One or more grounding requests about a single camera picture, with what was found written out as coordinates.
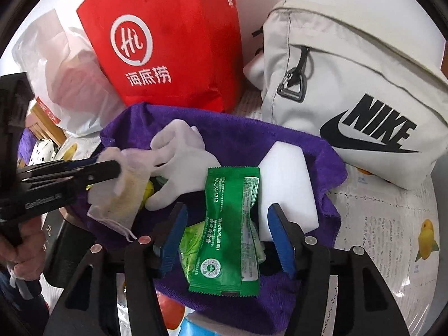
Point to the white glove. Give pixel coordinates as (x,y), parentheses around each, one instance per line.
(182,168)

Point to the green and white packet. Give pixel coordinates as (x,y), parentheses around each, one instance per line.
(227,224)

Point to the light wooden headboard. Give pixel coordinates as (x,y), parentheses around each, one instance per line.
(42,126)

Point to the blue tissue pack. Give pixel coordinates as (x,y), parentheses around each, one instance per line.
(199,327)

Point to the dark green tea tin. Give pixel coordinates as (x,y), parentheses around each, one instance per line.
(66,252)

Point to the fruit print tablecloth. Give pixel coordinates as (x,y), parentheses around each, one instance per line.
(385,224)

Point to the person's left forearm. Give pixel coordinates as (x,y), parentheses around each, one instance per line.
(21,304)

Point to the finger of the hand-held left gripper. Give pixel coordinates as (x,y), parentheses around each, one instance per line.
(64,165)
(77,178)

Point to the white floral pillow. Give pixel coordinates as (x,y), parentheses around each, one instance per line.
(42,154)

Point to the white plastic shopping bag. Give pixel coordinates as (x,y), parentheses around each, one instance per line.
(70,77)

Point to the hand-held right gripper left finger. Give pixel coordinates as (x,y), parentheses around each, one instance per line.
(173,241)

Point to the purple towel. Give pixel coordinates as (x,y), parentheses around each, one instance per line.
(245,140)

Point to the white sponge block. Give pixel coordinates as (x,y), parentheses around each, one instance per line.
(287,182)

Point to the person's left hand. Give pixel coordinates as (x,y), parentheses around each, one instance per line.
(29,255)

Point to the beige waist bag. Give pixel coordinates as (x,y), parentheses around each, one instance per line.
(350,59)

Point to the purple plush toy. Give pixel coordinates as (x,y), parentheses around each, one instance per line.
(25,143)

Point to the red paper bag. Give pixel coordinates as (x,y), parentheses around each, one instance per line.
(182,42)

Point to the mint green cloth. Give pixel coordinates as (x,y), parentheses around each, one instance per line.
(160,181)

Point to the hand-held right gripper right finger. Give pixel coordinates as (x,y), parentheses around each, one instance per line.
(281,241)

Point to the light green tissue pack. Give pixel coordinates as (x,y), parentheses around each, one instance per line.
(190,248)

